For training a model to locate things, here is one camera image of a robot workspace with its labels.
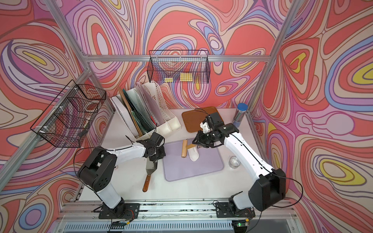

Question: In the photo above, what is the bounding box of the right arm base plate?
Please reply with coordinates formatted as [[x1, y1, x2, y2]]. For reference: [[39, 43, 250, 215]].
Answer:
[[212, 201, 256, 219]]

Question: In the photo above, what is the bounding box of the brown wooden tray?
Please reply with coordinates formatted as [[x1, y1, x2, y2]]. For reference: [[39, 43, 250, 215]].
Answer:
[[182, 106, 223, 133]]

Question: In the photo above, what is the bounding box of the black wire basket left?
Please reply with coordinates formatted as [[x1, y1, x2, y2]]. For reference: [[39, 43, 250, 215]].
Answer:
[[30, 81, 107, 148]]

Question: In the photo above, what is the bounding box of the dark green cutting board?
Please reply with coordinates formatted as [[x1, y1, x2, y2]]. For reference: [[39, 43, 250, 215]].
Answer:
[[122, 88, 155, 133]]

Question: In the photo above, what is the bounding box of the black wire basket back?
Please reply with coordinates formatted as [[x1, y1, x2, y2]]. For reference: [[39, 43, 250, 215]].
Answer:
[[147, 49, 210, 84]]

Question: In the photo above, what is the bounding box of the wooden dough roller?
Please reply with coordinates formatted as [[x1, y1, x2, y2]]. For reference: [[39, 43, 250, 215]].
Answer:
[[181, 139, 197, 158]]

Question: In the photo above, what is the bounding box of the blue lid clear canister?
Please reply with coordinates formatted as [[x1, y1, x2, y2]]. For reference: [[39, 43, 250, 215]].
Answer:
[[232, 103, 248, 128]]

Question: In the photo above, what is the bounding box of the white board rack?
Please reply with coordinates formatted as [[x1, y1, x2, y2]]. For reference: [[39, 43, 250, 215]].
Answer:
[[115, 83, 181, 140]]

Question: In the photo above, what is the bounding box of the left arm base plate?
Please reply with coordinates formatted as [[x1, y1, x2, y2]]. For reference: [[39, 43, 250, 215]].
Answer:
[[99, 203, 140, 219]]

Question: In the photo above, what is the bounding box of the black wire basket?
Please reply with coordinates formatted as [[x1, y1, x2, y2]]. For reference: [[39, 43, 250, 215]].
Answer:
[[147, 49, 210, 84], [30, 81, 107, 148]]

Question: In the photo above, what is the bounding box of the metal scraper wooden handle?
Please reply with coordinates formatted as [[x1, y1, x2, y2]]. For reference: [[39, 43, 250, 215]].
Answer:
[[142, 158, 158, 192]]

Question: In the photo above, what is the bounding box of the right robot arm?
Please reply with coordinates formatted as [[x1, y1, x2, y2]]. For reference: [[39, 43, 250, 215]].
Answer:
[[192, 113, 286, 212]]

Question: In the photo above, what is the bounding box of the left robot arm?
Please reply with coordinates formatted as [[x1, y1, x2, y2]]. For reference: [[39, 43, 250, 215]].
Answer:
[[77, 132, 166, 213]]

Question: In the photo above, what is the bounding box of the white dough piece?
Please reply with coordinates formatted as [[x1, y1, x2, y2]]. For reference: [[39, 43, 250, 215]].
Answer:
[[187, 147, 199, 162]]

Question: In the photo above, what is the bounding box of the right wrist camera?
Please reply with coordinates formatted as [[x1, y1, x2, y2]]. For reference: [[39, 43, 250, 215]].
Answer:
[[200, 121, 211, 134]]

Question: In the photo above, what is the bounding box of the purple cutting board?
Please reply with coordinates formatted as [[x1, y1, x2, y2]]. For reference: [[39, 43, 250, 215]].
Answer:
[[162, 140, 224, 182]]

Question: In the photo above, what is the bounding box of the white thick cutting board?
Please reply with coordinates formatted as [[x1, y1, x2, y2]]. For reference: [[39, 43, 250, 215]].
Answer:
[[110, 96, 138, 138]]

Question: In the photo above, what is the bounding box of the brown wooden board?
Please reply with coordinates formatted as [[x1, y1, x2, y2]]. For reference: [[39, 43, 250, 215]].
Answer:
[[117, 87, 143, 138]]

